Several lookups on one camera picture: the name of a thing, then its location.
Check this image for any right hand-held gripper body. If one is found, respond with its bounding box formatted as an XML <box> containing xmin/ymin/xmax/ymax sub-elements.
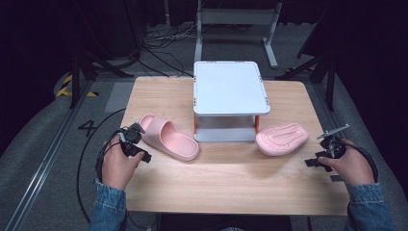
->
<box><xmin>317</xmin><ymin>124</ymin><xmax>350</xmax><ymax>159</ymax></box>

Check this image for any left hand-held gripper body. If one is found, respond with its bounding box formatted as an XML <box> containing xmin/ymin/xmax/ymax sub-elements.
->
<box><xmin>118</xmin><ymin>122</ymin><xmax>146</xmax><ymax>159</ymax></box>

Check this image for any pink slipper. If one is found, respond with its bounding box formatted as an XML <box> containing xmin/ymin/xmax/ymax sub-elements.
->
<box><xmin>255</xmin><ymin>122</ymin><xmax>310</xmax><ymax>157</ymax></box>
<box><xmin>139</xmin><ymin>114</ymin><xmax>200</xmax><ymax>162</ymax></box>

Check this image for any white shoe rack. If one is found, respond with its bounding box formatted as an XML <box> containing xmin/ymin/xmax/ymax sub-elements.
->
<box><xmin>192</xmin><ymin>61</ymin><xmax>271</xmax><ymax>143</ymax></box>

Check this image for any person's right hand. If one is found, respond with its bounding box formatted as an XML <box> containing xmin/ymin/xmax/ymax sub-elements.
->
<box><xmin>318</xmin><ymin>139</ymin><xmax>375</xmax><ymax>187</ymax></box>

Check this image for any person's left hand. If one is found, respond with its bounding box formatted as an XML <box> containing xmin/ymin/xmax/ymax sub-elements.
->
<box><xmin>101</xmin><ymin>140</ymin><xmax>145</xmax><ymax>192</ymax></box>

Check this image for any black tripod stand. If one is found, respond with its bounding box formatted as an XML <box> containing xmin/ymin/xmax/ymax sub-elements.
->
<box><xmin>69</xmin><ymin>50</ymin><xmax>135</xmax><ymax>110</ymax></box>
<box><xmin>274</xmin><ymin>52</ymin><xmax>338</xmax><ymax>113</ymax></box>

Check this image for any grey metal stand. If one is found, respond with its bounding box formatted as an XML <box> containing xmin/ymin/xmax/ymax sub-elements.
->
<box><xmin>193</xmin><ymin>0</ymin><xmax>283</xmax><ymax>69</ymax></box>

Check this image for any left hand-held gripper black cable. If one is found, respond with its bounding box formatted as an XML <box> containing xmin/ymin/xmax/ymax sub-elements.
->
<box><xmin>95</xmin><ymin>129</ymin><xmax>125</xmax><ymax>184</ymax></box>

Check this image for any hand-held gripper black cable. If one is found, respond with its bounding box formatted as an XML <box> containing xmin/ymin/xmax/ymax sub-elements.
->
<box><xmin>344</xmin><ymin>141</ymin><xmax>380</xmax><ymax>184</ymax></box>
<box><xmin>95</xmin><ymin>129</ymin><xmax>125</xmax><ymax>184</ymax></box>

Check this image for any right hand-held gripper black cable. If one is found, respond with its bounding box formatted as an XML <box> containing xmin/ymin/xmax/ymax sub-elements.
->
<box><xmin>344</xmin><ymin>141</ymin><xmax>380</xmax><ymax>184</ymax></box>

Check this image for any long black floor cable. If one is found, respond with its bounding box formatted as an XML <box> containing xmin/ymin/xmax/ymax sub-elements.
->
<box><xmin>75</xmin><ymin>108</ymin><xmax>127</xmax><ymax>224</ymax></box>

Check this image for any tangle of black floor cables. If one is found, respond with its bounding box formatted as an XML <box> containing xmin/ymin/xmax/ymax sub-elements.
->
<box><xmin>136</xmin><ymin>22</ymin><xmax>200</xmax><ymax>79</ymax></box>

